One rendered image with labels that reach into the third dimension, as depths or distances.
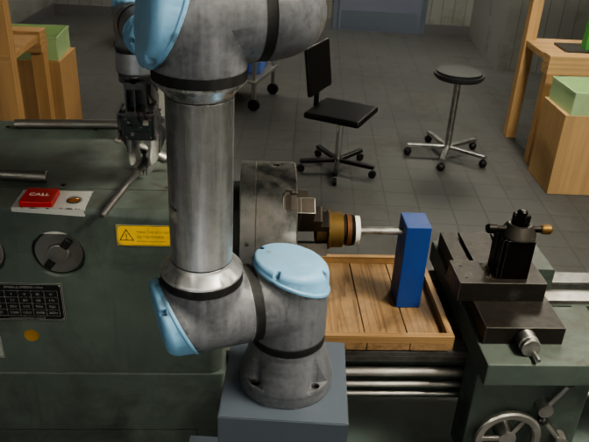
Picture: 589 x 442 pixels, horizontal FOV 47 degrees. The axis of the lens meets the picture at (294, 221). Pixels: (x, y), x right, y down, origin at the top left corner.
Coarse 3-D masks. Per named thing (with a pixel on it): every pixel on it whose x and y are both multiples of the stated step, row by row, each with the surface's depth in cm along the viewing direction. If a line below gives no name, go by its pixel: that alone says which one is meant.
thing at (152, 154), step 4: (148, 140) 134; (156, 140) 134; (148, 144) 135; (152, 144) 132; (156, 144) 135; (148, 148) 135; (152, 148) 133; (156, 148) 135; (148, 152) 135; (152, 152) 132; (156, 152) 135; (148, 156) 136; (152, 156) 132; (156, 156) 136; (148, 160) 136; (152, 160) 132; (156, 160) 136; (148, 164) 137; (152, 164) 133; (148, 168) 137; (152, 168) 137; (148, 172) 138
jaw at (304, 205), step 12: (288, 192) 147; (288, 204) 146; (300, 204) 148; (312, 204) 148; (300, 216) 149; (312, 216) 149; (324, 216) 155; (300, 228) 155; (312, 228) 155; (324, 228) 155
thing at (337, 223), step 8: (336, 216) 158; (344, 216) 160; (352, 216) 159; (336, 224) 157; (344, 224) 158; (352, 224) 158; (320, 232) 158; (328, 232) 158; (336, 232) 157; (344, 232) 158; (352, 232) 158; (320, 240) 159; (328, 240) 157; (336, 240) 158; (344, 240) 159; (352, 240) 158; (328, 248) 160
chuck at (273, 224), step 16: (256, 176) 149; (272, 176) 149; (288, 176) 149; (256, 192) 146; (272, 192) 146; (256, 208) 145; (272, 208) 145; (256, 224) 144; (272, 224) 144; (288, 224) 144; (256, 240) 144; (272, 240) 144; (288, 240) 145
